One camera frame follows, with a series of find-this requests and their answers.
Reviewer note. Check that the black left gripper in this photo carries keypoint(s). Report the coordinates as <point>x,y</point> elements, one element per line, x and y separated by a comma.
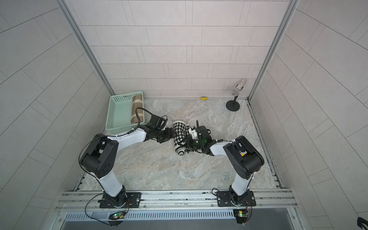
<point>167,136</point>

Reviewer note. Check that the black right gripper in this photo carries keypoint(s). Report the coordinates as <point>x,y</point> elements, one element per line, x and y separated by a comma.
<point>189,144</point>

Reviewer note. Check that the black white houndstooth scarf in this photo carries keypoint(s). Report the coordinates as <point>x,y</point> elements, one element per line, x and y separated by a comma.
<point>181,130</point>

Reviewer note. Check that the beige plaid scarf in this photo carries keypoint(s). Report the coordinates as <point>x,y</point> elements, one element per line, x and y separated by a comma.
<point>136,110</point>

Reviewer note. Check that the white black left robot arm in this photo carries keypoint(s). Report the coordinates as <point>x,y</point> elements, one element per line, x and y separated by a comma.
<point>99,157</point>

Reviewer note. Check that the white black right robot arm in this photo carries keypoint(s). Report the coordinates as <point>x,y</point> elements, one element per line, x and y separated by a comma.
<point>243,156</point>

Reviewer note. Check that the mint green plastic basket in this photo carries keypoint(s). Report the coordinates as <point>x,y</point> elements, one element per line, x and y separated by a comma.
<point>120,112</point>

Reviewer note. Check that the right green circuit board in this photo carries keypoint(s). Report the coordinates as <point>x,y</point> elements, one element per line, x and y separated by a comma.
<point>241,215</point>

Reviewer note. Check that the green circuit board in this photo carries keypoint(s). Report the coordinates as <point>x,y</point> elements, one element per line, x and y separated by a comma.
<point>117,215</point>
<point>241,215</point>

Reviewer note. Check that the left green circuit board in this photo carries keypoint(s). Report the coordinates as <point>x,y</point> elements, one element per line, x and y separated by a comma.
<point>117,215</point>

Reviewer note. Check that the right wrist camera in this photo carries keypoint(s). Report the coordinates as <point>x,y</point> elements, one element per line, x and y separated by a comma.
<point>193,133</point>

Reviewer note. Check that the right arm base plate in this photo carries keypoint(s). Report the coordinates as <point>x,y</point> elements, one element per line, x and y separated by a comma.
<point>230,199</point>

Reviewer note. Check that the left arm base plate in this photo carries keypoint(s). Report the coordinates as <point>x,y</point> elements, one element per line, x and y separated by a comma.
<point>125,200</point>

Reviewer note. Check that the aluminium mounting rail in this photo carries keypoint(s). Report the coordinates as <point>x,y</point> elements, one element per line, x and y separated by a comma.
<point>176,200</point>

